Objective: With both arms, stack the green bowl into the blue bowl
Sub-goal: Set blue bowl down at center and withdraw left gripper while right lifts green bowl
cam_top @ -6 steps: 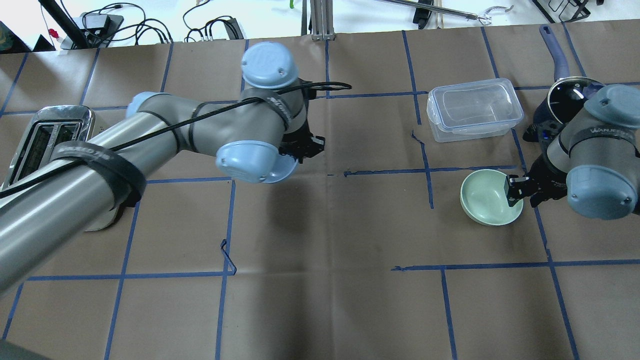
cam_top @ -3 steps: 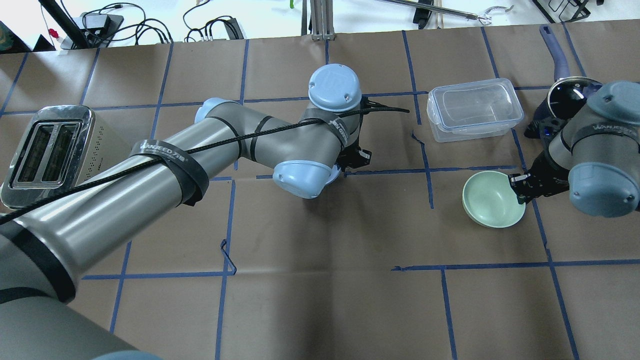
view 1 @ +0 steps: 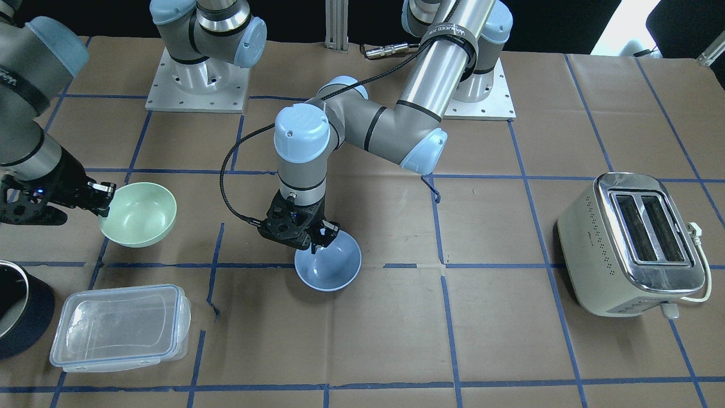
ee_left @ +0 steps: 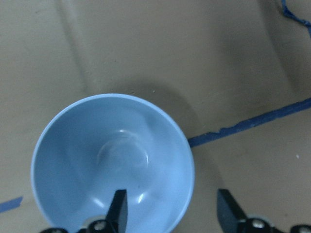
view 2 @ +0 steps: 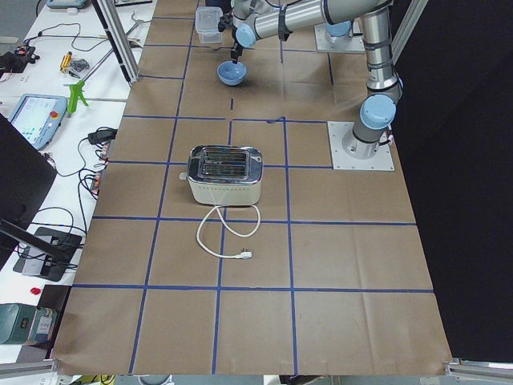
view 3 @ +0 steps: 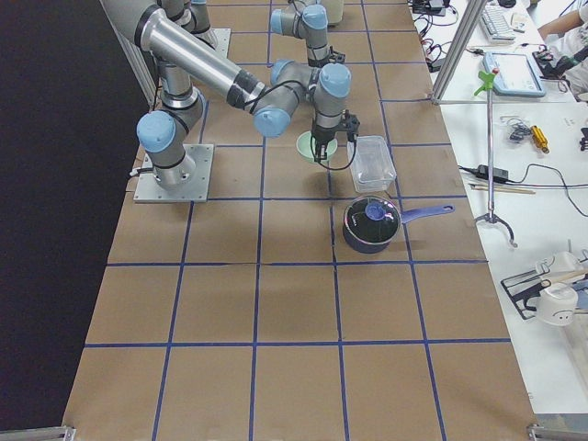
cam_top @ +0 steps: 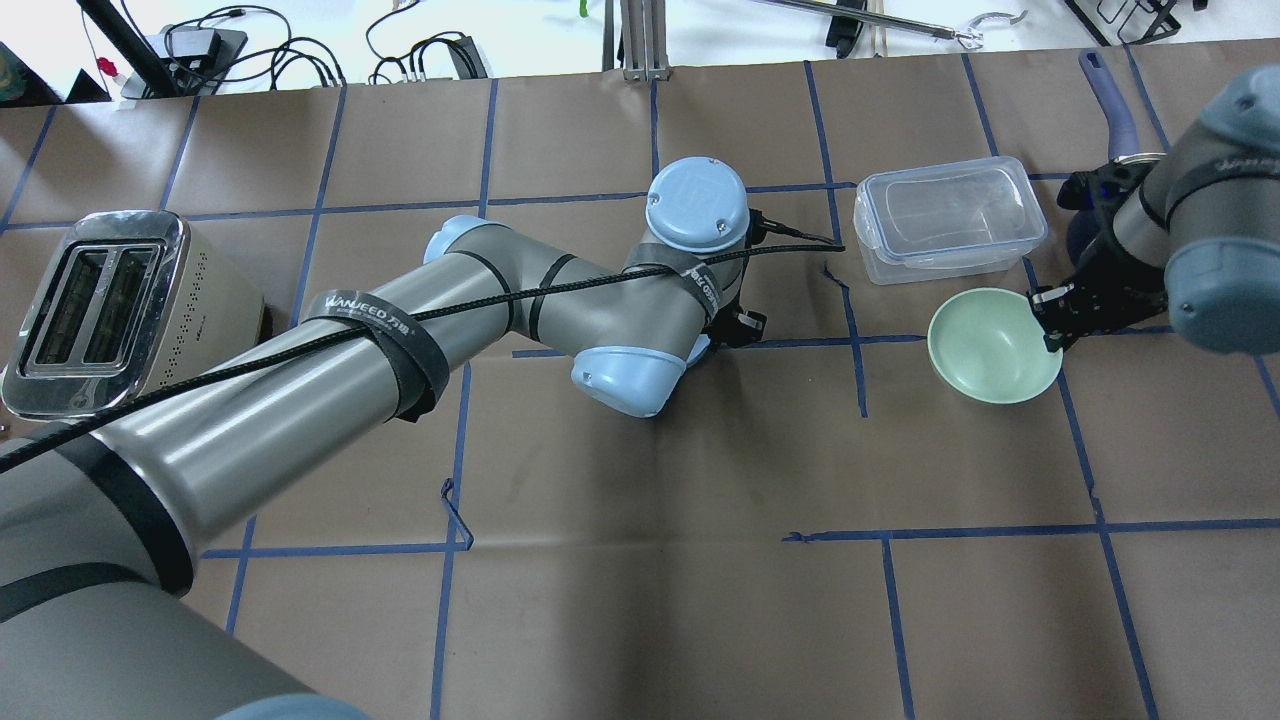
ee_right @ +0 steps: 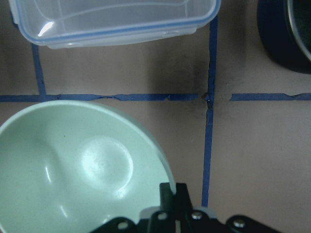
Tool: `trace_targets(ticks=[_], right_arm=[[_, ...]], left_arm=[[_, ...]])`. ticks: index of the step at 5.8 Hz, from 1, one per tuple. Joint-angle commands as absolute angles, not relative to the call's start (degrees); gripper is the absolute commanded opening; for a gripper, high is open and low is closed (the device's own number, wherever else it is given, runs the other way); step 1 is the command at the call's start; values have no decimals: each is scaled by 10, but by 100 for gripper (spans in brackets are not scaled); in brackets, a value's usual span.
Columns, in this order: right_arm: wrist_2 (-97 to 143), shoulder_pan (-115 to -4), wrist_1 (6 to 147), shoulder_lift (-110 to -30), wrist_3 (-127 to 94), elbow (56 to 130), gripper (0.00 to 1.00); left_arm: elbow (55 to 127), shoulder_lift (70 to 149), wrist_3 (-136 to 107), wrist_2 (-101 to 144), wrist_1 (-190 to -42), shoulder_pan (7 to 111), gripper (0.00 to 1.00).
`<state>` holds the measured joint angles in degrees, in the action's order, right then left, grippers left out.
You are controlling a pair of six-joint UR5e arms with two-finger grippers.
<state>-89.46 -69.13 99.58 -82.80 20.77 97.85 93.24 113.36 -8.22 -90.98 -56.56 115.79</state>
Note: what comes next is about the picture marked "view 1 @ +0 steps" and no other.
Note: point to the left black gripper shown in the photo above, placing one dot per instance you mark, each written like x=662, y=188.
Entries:
x=317, y=218

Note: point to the green bowl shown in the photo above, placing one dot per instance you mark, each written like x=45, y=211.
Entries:
x=140, y=214

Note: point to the blue bowl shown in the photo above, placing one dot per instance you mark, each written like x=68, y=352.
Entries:
x=330, y=268

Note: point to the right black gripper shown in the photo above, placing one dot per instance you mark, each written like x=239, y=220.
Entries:
x=69, y=180

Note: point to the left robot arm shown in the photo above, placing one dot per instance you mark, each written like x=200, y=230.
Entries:
x=460, y=43

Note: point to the clear plastic food container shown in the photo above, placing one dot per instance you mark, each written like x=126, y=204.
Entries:
x=119, y=329

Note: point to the aluminium frame post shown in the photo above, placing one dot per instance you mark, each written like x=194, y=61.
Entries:
x=336, y=22

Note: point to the dark blue saucepan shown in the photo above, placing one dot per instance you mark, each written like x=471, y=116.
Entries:
x=27, y=309

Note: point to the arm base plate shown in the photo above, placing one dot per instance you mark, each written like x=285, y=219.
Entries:
x=484, y=97
x=211, y=86

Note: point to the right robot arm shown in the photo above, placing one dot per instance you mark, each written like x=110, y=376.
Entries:
x=39, y=176

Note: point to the cream toaster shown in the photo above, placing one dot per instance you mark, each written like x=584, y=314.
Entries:
x=627, y=249

